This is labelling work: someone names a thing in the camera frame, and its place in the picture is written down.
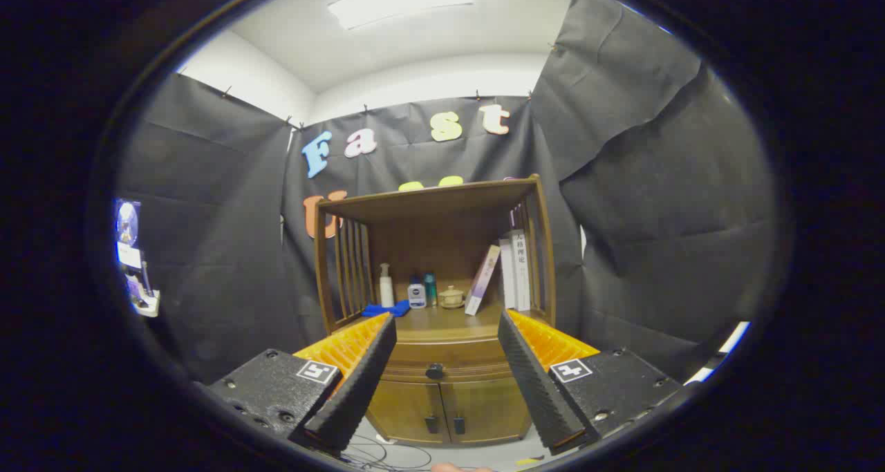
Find white wall shelf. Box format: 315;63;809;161
131;289;161;319

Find wooden drawer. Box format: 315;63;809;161
379;339;516;384

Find blue cloth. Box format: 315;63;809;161
362;299;411;319

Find white book black lettering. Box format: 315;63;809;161
510;229;532;312

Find wooden cabinet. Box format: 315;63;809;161
313;175;557;447

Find ceiling light panel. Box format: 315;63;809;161
327;0;475;30

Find floor cables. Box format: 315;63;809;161
342;434;433;471

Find wooden countertop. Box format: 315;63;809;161
366;299;554;343

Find wall poster with disc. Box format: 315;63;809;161
115;198;142;248

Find purple and white book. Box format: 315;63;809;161
464;245;502;317

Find plain white book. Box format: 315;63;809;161
499;237;516;310

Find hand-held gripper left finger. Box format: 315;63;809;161
197;312;398;453

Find wooden cabinet door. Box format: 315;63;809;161
365;379;449;446
440;377;533;446

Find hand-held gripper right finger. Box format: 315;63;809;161
496;309;685;457

